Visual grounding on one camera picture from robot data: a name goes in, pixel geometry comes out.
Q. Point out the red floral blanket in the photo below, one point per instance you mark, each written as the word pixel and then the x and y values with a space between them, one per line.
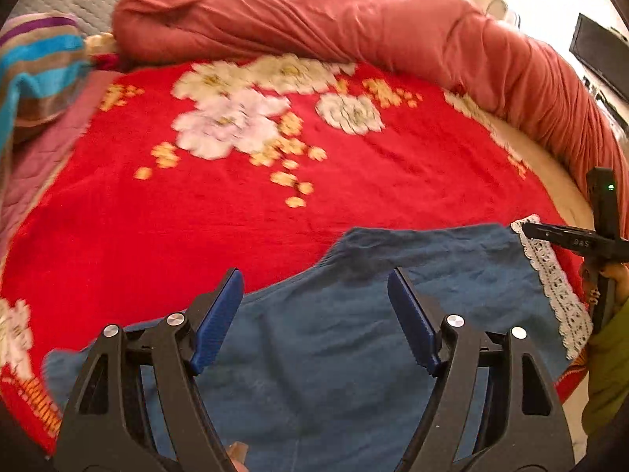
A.
pixel 245 216

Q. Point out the person's right forearm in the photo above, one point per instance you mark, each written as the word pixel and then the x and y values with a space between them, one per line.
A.
pixel 609 378

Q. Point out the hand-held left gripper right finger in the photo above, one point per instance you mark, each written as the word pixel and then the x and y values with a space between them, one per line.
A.
pixel 413 319

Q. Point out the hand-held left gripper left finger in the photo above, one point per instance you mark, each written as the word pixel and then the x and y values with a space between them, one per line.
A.
pixel 218 319

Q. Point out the black flat screen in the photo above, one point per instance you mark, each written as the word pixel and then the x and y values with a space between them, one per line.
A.
pixel 597 54

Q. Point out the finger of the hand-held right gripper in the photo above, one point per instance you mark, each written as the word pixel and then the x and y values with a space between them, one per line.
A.
pixel 543 232

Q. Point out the cream and maroon cloth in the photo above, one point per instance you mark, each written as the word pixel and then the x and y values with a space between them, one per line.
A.
pixel 100 49

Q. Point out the blue denim pants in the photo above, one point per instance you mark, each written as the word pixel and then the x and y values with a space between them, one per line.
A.
pixel 319 354

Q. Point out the person's left hand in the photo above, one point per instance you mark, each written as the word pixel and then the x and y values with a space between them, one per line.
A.
pixel 240 457

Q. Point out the striped towel blanket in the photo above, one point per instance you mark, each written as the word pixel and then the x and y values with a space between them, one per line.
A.
pixel 44 69

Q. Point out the pink quilted cloth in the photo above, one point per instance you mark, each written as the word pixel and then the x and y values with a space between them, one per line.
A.
pixel 44 162

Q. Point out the person's right hand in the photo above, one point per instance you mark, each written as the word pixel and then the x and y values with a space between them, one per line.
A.
pixel 618 282

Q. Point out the cream bed sheet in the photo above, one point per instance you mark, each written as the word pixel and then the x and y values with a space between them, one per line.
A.
pixel 545 167

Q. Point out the salmon pink quilt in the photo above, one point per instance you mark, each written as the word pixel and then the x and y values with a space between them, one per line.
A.
pixel 344 19

